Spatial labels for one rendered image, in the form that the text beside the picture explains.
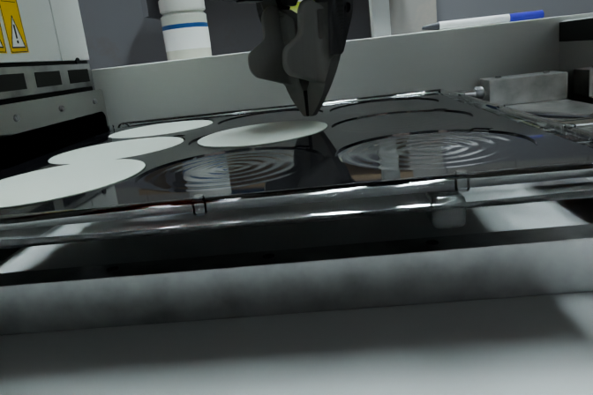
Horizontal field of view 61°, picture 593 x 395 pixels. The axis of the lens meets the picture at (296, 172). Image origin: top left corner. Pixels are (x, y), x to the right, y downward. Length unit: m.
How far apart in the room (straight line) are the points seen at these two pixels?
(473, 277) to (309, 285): 0.09
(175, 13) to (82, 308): 0.57
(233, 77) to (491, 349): 0.43
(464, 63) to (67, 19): 0.44
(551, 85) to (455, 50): 0.11
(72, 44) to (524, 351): 0.53
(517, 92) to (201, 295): 0.41
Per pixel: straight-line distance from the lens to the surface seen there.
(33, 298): 0.32
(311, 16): 0.41
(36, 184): 0.32
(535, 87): 0.58
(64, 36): 0.61
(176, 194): 0.23
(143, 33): 3.44
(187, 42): 0.80
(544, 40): 0.63
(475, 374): 0.23
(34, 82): 0.53
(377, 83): 0.59
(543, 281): 0.29
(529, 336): 0.26
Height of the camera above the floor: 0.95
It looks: 13 degrees down
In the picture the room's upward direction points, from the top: 6 degrees counter-clockwise
